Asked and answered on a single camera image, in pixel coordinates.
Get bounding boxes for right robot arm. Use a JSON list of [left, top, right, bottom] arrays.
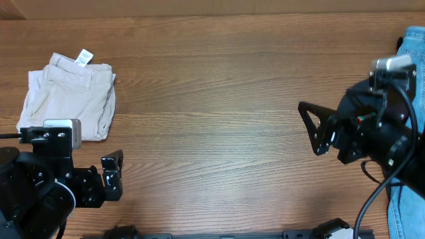
[[298, 63, 424, 238]]

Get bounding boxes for blue denim jeans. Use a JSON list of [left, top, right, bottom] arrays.
[[387, 26, 424, 239]]

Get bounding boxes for beige shorts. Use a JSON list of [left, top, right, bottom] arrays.
[[17, 53, 116, 141]]

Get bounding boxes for dark navy shirt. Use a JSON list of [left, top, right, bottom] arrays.
[[337, 80, 382, 114]]

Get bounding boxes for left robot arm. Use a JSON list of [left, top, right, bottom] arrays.
[[1, 127, 124, 238]]

